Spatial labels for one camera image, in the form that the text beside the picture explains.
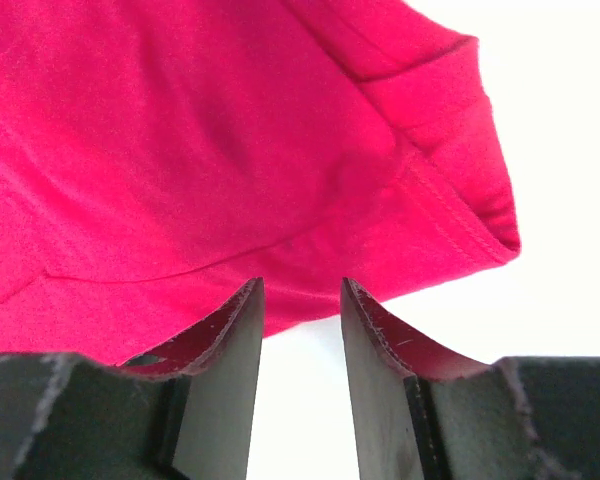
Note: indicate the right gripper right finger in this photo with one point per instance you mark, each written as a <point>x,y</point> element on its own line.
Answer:
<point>424,411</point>

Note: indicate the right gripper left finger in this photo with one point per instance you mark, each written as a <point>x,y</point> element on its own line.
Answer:
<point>183,410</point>

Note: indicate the red t shirt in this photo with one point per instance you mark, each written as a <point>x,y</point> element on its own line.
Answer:
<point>155,155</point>

